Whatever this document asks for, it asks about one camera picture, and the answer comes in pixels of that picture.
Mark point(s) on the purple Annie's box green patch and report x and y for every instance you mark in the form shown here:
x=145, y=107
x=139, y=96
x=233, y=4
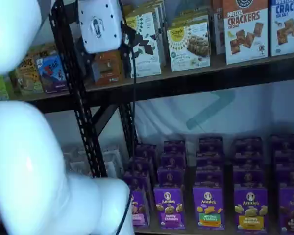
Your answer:
x=208, y=208

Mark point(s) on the white patterned carton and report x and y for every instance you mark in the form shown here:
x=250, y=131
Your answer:
x=74, y=159
x=112, y=161

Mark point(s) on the purple Annie's snack box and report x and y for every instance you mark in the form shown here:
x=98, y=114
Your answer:
x=247, y=161
x=174, y=146
x=172, y=160
x=287, y=160
x=285, y=142
x=247, y=180
x=142, y=164
x=209, y=178
x=145, y=150
x=290, y=178
x=209, y=161
x=137, y=181
x=247, y=145
x=210, y=144
x=170, y=177

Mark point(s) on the cheddar pretzel crackers box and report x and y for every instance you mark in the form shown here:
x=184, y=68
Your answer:
x=245, y=31

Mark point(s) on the orange crackers box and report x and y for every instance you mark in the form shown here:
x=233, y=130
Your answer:
x=219, y=29

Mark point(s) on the black metal shelving rack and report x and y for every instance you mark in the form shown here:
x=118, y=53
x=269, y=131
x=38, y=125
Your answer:
x=210, y=90
x=63, y=49

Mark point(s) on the purple Annie's box yellow patch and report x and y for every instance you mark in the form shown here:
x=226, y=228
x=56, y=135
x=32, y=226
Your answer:
x=251, y=208

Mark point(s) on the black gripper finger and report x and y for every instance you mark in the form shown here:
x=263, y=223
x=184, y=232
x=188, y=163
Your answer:
x=128, y=30
x=96, y=72

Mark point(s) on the white backdrop sheet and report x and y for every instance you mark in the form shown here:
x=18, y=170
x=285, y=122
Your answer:
x=259, y=110

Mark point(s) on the Simple Mills bar box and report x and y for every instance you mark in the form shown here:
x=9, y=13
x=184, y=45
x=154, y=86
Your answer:
x=188, y=49
x=189, y=18

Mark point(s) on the purple Annie's box pink label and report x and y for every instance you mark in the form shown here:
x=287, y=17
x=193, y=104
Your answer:
x=169, y=208

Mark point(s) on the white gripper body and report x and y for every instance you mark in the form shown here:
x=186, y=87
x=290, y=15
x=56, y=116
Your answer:
x=100, y=24

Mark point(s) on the yellow snack box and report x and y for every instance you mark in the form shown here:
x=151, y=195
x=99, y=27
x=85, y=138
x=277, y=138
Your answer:
x=28, y=78

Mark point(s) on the blue Z Bar box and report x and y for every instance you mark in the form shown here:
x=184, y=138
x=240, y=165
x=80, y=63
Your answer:
x=51, y=73

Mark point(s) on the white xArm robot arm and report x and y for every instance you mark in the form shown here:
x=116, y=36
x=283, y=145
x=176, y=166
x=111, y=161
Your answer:
x=27, y=159

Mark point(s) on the purple Annie's box pink patch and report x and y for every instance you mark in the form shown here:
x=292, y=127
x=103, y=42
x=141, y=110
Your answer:
x=140, y=208

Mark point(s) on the orange snack box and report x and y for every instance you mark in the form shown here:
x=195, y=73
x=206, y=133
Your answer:
x=111, y=68

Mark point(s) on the blue sea salt crackers box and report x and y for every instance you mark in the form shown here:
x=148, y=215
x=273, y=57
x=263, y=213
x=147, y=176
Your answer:
x=287, y=27

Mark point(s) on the purple Annie's box brown patch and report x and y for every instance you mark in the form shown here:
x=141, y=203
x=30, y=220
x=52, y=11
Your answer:
x=292, y=210

